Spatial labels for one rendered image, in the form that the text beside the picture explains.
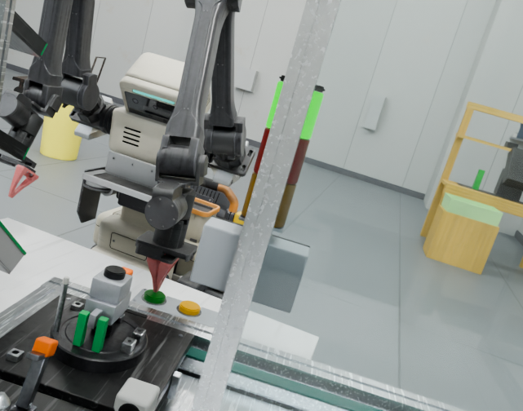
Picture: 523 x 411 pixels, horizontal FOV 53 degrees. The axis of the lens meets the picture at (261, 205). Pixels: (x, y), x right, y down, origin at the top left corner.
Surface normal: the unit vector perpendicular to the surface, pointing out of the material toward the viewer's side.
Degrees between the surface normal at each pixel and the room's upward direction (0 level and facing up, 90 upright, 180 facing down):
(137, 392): 0
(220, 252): 90
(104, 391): 0
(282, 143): 90
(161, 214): 90
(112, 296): 90
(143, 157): 98
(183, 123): 61
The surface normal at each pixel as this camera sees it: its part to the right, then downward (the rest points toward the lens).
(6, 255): 0.92, 0.33
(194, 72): -0.06, -0.30
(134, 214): -0.29, 0.29
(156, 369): 0.27, -0.93
